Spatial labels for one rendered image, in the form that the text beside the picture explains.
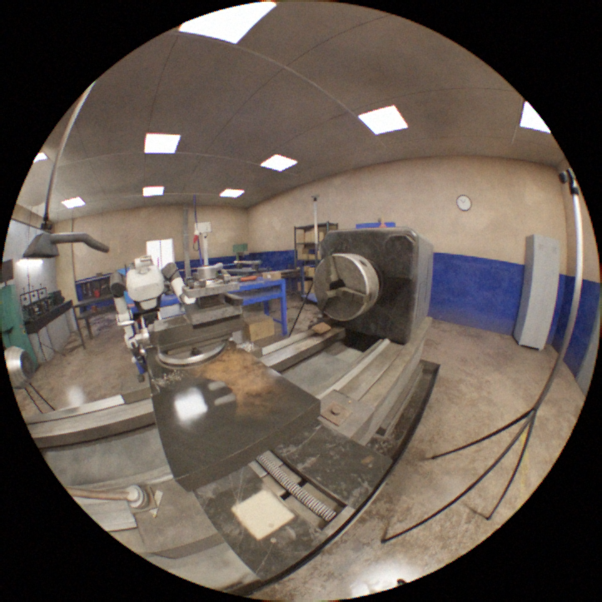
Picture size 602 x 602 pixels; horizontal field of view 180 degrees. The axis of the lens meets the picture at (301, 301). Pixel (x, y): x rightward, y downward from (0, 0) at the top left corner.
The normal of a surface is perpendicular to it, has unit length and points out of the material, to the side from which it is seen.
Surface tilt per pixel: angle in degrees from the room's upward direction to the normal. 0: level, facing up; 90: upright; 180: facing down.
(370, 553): 0
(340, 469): 0
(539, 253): 90
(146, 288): 118
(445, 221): 90
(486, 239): 90
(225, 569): 0
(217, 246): 90
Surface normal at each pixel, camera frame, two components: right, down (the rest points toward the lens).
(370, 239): -0.72, 0.18
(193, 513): -0.02, -0.97
